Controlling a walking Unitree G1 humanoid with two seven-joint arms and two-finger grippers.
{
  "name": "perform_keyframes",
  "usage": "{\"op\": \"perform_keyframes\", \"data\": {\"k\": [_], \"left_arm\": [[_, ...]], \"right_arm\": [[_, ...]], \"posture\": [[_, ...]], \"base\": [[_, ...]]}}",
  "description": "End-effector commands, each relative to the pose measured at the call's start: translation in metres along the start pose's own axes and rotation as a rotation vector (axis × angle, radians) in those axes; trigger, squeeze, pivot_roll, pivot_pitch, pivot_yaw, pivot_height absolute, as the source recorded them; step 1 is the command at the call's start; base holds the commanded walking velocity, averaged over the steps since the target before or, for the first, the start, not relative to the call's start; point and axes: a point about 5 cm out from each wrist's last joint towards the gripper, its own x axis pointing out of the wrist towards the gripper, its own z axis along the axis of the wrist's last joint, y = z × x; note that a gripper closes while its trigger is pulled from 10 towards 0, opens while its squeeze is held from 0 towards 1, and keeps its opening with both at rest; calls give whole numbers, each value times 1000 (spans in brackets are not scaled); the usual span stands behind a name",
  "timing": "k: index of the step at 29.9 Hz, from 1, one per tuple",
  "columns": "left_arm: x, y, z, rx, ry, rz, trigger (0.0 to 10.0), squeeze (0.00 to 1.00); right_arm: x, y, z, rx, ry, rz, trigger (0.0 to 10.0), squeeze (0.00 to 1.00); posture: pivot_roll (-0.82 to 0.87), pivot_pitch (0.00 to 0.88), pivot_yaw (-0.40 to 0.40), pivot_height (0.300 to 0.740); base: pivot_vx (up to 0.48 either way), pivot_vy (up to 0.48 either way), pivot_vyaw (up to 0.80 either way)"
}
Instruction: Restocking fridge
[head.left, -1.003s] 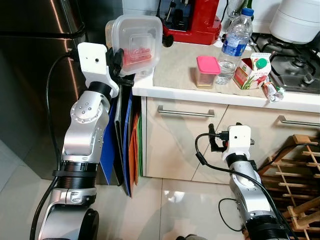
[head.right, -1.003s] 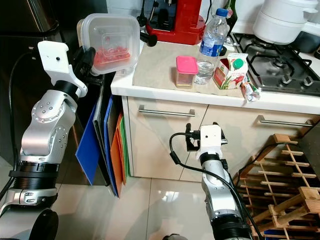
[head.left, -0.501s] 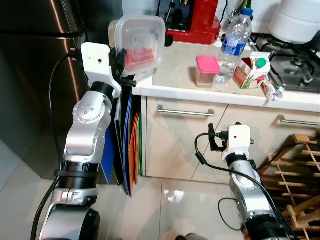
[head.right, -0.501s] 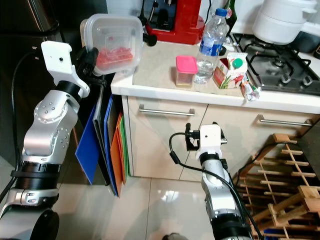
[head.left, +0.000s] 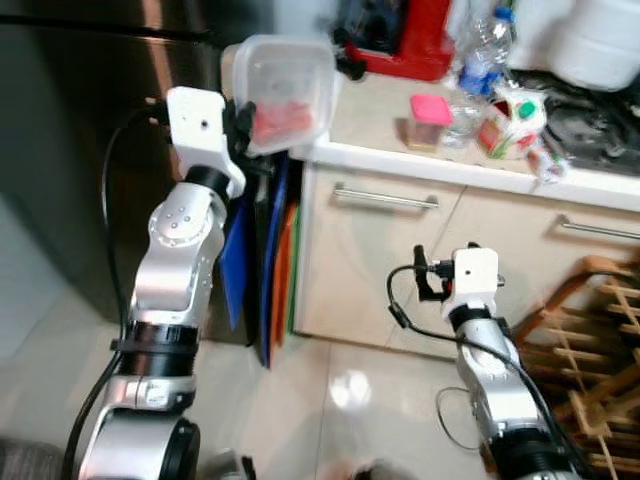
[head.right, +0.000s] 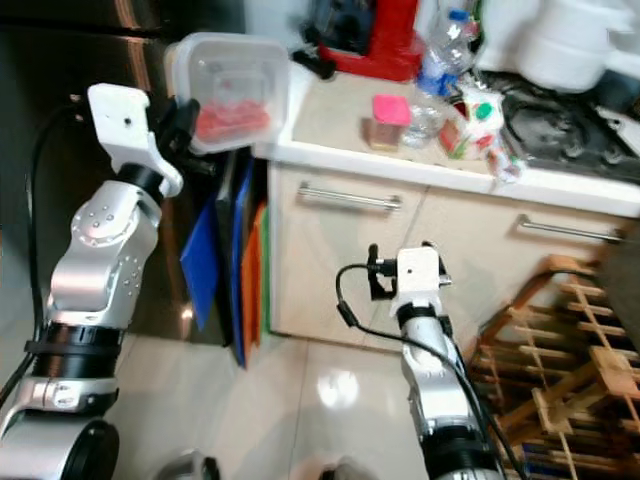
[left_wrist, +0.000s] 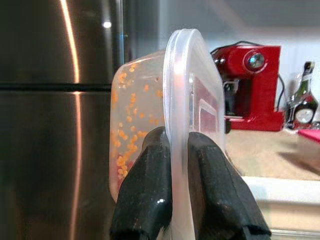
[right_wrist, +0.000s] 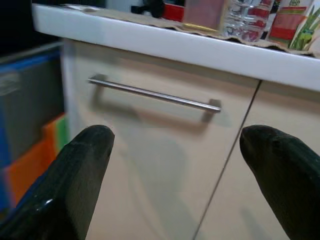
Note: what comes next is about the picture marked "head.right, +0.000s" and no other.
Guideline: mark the white green red carton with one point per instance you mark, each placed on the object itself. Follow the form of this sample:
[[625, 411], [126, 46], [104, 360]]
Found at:
[[472, 122]]

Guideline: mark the dark blue cutting board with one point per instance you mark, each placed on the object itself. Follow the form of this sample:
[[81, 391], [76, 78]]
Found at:
[[238, 290]]

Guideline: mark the red kitchen appliance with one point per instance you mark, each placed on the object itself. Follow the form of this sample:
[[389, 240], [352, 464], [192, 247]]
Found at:
[[385, 40]]

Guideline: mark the white pot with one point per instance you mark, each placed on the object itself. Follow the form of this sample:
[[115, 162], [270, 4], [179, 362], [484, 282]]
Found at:
[[575, 40]]

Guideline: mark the small white red packet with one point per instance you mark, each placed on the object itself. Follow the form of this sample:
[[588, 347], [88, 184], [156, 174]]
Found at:
[[508, 162]]

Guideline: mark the grey right robot foot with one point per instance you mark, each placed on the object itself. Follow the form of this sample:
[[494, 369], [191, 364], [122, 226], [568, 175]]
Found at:
[[345, 471]]

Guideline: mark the orange cutting board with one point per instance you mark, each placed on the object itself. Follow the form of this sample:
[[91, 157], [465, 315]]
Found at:
[[252, 290]]

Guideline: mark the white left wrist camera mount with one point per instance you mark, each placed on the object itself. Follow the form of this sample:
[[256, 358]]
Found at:
[[120, 125]]

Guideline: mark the green cutting board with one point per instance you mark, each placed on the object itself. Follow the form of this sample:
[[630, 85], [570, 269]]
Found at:
[[266, 270]]

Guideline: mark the wooden slatted rack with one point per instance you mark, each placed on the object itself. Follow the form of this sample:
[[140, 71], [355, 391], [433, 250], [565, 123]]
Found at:
[[570, 370]]

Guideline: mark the beige kitchen cabinet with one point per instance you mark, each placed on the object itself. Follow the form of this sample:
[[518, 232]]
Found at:
[[340, 270]]

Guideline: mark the black gas stove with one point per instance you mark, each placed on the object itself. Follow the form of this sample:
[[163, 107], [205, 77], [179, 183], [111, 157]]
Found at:
[[570, 130]]

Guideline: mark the clear container with red food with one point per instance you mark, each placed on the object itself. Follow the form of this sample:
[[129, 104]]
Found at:
[[235, 85]]

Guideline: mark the pink lid jar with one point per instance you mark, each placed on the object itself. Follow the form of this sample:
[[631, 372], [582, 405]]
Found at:
[[390, 115]]

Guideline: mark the clear bottle with blue cap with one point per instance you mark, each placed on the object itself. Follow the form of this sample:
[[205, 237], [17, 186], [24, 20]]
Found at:
[[443, 65]]

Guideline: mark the grey left robot foot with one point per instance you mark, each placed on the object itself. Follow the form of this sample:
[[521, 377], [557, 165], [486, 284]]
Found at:
[[190, 467]]

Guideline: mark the grey robot foot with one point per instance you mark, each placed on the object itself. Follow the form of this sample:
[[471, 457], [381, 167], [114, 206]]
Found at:
[[190, 467], [345, 471]]

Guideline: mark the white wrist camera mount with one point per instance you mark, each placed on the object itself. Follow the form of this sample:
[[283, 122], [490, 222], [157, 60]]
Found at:
[[420, 278], [120, 125]]

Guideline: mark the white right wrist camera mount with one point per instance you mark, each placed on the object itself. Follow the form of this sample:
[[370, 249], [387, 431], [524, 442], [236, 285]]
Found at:
[[420, 278]]

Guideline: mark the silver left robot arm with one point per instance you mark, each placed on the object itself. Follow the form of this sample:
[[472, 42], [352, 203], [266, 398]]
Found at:
[[100, 270]]

